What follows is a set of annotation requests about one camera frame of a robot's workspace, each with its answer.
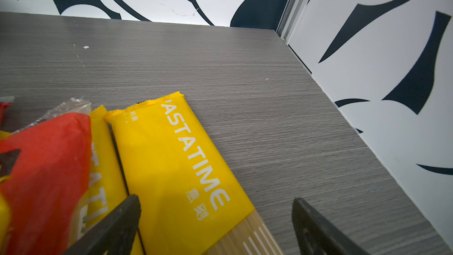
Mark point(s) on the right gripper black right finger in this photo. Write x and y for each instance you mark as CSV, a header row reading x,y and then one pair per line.
x,y
316,235

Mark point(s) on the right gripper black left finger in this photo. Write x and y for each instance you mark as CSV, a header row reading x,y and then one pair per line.
x,y
114,235

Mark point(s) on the red spaghetti pack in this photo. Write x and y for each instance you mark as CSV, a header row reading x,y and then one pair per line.
x,y
45,169

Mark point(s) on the yellow Pastatime spaghetti pack middle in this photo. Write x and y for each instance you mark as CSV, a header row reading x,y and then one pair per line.
x,y
106,188

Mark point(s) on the yellow pastatime spaghetti pack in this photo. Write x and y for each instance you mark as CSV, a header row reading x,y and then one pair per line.
x,y
106,188
192,203

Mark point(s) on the yellow Pastatime spaghetti pack right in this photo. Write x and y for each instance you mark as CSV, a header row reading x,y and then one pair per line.
x,y
192,203

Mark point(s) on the aluminium frame post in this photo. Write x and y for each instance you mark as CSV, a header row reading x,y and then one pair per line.
x,y
291,16

